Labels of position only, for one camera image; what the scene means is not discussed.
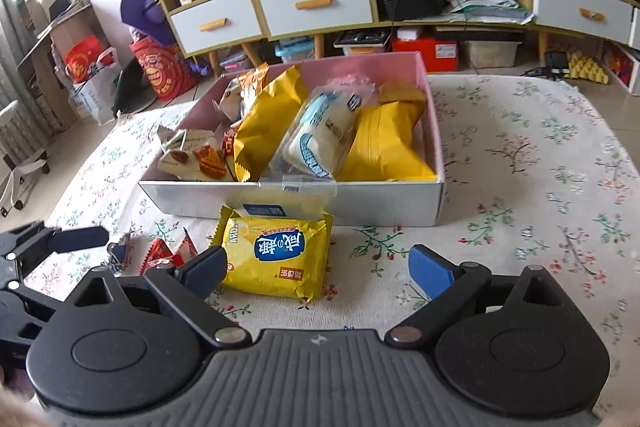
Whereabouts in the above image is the long white bread packet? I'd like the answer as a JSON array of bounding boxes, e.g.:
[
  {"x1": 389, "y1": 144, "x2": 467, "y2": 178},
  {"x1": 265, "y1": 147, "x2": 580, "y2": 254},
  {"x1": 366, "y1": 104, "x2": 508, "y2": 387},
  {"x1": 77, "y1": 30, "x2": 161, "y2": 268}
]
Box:
[{"x1": 269, "y1": 89, "x2": 365, "y2": 182}]

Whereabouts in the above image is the yellow egg tray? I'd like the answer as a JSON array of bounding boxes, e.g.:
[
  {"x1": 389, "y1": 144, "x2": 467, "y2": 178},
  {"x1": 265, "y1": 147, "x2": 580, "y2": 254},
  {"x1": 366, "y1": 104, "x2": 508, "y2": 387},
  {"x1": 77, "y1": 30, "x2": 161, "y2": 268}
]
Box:
[{"x1": 567, "y1": 54, "x2": 610, "y2": 84}]

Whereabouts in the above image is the red patterned gift bag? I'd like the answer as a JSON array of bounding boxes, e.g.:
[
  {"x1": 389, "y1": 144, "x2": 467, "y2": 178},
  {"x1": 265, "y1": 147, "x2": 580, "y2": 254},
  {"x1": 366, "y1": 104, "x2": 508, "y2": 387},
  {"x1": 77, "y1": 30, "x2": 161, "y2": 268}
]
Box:
[{"x1": 129, "y1": 36, "x2": 202, "y2": 102}]

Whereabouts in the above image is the clear plastic storage box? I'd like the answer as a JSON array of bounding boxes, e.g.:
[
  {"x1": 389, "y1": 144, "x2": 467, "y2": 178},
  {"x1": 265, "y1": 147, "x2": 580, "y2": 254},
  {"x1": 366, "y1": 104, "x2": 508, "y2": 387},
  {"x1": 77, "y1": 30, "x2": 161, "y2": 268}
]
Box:
[{"x1": 459, "y1": 39, "x2": 520, "y2": 68}]

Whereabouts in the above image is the blue plastic storage box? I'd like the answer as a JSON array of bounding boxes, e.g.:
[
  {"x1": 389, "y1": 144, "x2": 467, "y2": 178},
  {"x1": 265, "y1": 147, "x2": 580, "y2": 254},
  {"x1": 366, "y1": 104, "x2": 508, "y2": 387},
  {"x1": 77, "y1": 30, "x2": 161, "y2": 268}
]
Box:
[{"x1": 274, "y1": 37, "x2": 322, "y2": 64}]

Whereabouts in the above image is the white drawer round sticker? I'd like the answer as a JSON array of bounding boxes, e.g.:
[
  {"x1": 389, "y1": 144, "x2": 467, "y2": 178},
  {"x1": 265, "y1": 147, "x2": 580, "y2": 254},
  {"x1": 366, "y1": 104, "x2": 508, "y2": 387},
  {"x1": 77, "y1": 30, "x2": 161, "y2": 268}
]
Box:
[{"x1": 254, "y1": 0, "x2": 377, "y2": 40}]

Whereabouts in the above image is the wooden side desk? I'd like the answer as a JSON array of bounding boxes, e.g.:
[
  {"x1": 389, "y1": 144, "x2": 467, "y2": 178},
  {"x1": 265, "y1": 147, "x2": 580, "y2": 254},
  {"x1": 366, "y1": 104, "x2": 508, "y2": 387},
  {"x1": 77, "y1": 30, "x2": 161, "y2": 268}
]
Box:
[{"x1": 17, "y1": 0, "x2": 95, "y2": 128}]

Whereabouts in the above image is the white shopping bag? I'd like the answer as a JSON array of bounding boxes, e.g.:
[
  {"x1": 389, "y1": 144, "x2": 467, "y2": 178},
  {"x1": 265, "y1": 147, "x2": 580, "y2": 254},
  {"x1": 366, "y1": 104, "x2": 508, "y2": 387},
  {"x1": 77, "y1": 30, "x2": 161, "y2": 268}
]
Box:
[{"x1": 74, "y1": 49, "x2": 124, "y2": 126}]

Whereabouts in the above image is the small white blue snack packet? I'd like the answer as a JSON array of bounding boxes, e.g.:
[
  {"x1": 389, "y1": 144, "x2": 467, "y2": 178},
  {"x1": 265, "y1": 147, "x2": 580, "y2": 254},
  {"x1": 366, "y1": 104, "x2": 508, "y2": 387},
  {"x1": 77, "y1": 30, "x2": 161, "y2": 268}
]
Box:
[{"x1": 107, "y1": 232, "x2": 134, "y2": 276}]

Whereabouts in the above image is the purple plush toy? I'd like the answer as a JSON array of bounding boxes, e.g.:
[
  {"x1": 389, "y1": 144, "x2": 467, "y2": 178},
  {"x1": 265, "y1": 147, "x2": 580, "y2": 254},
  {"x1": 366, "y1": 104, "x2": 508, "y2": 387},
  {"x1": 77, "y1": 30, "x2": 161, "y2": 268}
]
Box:
[{"x1": 120, "y1": 0, "x2": 174, "y2": 46}]

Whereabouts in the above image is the yellow crimped snack packet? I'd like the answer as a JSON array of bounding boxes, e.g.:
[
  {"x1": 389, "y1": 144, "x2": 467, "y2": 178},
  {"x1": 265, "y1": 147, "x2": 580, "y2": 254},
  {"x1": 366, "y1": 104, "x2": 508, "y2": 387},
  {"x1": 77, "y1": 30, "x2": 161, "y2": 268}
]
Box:
[{"x1": 233, "y1": 67, "x2": 310, "y2": 184}]

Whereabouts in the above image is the black flat board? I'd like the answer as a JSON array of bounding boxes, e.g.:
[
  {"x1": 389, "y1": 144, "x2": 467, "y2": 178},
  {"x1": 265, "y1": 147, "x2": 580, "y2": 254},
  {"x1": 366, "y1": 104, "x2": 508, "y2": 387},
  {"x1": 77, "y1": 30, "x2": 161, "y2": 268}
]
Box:
[{"x1": 112, "y1": 59, "x2": 157, "y2": 116}]

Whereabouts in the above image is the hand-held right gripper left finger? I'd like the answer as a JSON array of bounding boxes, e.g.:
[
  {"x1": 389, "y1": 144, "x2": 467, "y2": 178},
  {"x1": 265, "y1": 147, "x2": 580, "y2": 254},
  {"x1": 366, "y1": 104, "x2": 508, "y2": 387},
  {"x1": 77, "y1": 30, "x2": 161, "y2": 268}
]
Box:
[{"x1": 75, "y1": 247, "x2": 251, "y2": 349}]

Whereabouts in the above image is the white chair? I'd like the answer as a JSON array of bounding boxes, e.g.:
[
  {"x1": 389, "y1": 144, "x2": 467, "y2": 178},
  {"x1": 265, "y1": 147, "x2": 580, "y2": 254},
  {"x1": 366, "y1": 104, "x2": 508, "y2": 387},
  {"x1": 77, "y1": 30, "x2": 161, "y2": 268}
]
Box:
[{"x1": 0, "y1": 101, "x2": 52, "y2": 219}]

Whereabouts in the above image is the white drawer orange handle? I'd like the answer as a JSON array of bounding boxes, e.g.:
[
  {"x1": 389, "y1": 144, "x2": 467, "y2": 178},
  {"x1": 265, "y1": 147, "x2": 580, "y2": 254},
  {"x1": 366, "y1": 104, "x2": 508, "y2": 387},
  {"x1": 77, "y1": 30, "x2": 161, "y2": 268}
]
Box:
[{"x1": 169, "y1": 0, "x2": 264, "y2": 56}]

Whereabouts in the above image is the clear pink snack packet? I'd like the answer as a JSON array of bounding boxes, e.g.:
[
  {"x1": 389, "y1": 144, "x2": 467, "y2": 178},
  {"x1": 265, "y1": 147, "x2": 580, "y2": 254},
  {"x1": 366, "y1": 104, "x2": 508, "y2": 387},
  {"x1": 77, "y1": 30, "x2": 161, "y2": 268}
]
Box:
[{"x1": 324, "y1": 75, "x2": 377, "y2": 102}]

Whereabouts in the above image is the small red gift bag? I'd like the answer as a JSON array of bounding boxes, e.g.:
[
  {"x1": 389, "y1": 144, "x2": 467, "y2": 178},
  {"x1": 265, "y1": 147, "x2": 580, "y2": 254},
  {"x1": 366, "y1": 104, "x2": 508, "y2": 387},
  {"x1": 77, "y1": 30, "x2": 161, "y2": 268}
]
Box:
[{"x1": 64, "y1": 35, "x2": 109, "y2": 84}]

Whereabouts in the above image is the large plain yellow packet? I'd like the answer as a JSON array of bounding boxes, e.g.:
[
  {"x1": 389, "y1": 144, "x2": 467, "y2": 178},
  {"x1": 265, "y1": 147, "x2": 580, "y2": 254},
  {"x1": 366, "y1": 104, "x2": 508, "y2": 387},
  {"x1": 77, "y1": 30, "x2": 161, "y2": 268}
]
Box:
[{"x1": 338, "y1": 86, "x2": 439, "y2": 184}]

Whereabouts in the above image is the orange and white snack packet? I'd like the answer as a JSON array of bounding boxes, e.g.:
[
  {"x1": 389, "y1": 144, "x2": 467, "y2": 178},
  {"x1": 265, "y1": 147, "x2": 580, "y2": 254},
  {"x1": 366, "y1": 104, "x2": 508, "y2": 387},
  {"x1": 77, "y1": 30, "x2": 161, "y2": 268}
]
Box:
[{"x1": 234, "y1": 63, "x2": 272, "y2": 102}]

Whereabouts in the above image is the wide white cabinet drawer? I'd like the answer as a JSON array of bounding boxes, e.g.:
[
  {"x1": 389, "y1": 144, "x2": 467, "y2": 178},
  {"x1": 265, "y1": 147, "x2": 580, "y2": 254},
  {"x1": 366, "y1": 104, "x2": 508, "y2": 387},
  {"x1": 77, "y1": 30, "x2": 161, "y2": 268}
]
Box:
[{"x1": 532, "y1": 0, "x2": 634, "y2": 46}]

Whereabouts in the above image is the yellow biscuit packet blue label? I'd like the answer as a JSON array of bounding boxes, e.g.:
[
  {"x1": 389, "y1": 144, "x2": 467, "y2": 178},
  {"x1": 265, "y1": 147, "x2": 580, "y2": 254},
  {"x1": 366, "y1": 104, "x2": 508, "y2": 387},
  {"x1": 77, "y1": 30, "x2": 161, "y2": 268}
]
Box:
[{"x1": 212, "y1": 206, "x2": 335, "y2": 306}]

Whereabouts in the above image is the red storage box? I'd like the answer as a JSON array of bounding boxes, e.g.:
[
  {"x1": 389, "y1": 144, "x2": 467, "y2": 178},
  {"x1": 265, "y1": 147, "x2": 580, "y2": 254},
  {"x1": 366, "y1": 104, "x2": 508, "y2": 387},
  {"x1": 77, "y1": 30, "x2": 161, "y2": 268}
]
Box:
[{"x1": 392, "y1": 34, "x2": 460, "y2": 74}]

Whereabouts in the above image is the white triangular nut packet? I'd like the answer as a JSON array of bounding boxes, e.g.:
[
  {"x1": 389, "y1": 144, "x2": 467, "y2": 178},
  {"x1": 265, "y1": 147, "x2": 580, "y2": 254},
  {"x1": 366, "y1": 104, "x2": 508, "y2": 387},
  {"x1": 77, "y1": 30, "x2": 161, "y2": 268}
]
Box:
[{"x1": 157, "y1": 127, "x2": 237, "y2": 182}]

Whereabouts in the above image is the pile of papers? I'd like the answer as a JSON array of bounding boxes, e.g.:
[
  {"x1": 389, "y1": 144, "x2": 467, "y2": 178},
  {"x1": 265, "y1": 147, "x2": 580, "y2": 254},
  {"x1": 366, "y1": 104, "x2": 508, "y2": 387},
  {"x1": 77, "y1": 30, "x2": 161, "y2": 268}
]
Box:
[{"x1": 442, "y1": 0, "x2": 534, "y2": 26}]

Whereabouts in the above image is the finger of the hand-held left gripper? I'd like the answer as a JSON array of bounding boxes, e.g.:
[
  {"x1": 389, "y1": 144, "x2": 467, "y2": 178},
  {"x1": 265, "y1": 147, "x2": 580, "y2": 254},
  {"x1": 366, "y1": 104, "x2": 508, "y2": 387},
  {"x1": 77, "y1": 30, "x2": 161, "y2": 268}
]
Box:
[
  {"x1": 0, "y1": 222, "x2": 110, "y2": 281},
  {"x1": 0, "y1": 281, "x2": 67, "y2": 324}
]

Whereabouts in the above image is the pink and white cardboard box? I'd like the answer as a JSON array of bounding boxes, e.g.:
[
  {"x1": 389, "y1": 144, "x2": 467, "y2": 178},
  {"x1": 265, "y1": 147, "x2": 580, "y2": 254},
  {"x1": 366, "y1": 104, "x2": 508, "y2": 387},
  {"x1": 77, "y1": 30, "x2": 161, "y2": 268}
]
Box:
[{"x1": 138, "y1": 52, "x2": 447, "y2": 229}]

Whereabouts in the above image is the white folded snack packet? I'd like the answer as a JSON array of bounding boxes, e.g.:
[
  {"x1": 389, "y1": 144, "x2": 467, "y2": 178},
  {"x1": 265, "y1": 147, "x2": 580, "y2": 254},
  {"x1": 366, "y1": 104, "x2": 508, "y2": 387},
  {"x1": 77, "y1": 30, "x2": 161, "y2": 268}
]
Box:
[{"x1": 214, "y1": 79, "x2": 247, "y2": 120}]

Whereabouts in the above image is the red snack packet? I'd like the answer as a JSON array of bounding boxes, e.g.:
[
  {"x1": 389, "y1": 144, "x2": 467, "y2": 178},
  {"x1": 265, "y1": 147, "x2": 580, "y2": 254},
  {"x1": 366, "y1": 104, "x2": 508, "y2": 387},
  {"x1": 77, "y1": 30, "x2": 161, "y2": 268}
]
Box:
[
  {"x1": 142, "y1": 237, "x2": 175, "y2": 276},
  {"x1": 219, "y1": 129, "x2": 242, "y2": 158},
  {"x1": 172, "y1": 229, "x2": 202, "y2": 266}
]

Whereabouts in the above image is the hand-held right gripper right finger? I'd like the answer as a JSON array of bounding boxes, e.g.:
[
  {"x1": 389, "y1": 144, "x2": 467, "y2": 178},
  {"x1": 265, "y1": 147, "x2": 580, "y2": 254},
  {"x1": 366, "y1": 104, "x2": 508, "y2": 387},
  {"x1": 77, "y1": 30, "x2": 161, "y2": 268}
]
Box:
[{"x1": 384, "y1": 245, "x2": 567, "y2": 349}]

